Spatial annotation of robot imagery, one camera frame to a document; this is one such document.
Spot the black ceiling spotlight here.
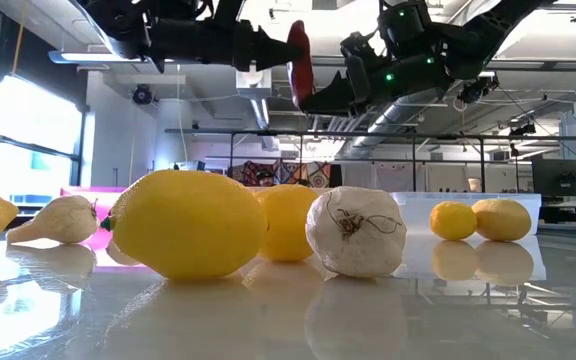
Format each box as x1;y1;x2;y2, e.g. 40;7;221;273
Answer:
509;121;538;137

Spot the white ceiling box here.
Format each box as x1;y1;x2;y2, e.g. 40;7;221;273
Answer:
234;68;273;100

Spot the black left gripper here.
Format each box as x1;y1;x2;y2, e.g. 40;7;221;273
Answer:
142;17;304;74

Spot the garlic bulb with brown roots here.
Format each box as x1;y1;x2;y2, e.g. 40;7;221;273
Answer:
305;185;408;279

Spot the pink translucent plastic bin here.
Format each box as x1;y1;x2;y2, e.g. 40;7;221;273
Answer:
59;185;130;250

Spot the round black ceiling device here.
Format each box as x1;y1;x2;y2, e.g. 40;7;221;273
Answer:
132;83;154;106

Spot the colourful patterned quilt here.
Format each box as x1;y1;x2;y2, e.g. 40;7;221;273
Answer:
227;159;333;189

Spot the white hanging cloth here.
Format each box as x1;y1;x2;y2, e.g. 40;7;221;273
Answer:
341;162;469;194

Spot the orange translucent plastic bin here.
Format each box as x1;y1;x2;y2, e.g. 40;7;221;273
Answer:
245;185;334;197

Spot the orange-yellow lemon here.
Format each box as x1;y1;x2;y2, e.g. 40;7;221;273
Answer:
471;198;533;243

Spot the yellow lemon with green stem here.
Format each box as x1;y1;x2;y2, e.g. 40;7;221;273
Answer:
99;169;270;281

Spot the dark red pepper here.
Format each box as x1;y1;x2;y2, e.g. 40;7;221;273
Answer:
286;19;316;111

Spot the black metal rack frame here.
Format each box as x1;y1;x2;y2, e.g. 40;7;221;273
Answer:
164;128;576;194

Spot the large glass window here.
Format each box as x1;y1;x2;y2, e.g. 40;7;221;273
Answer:
0;74;85;207

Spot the black computer monitor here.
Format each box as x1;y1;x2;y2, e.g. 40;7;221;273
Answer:
531;158;576;198

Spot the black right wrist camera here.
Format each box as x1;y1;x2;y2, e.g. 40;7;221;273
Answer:
338;30;375;57

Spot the silver ventilation duct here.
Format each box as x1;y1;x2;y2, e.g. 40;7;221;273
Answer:
340;82;469;161

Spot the long ceiling light fixture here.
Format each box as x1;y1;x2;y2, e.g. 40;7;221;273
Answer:
47;48;145;65

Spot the yellow hanging cable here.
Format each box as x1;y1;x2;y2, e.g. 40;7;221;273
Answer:
10;19;25;76

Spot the white garlic bulb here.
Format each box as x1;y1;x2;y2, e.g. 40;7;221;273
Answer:
6;194;101;246

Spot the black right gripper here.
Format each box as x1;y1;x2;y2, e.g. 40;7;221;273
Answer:
300;48;453;117

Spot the clear plastic bin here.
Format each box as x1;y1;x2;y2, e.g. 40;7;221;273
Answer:
390;191;543;236

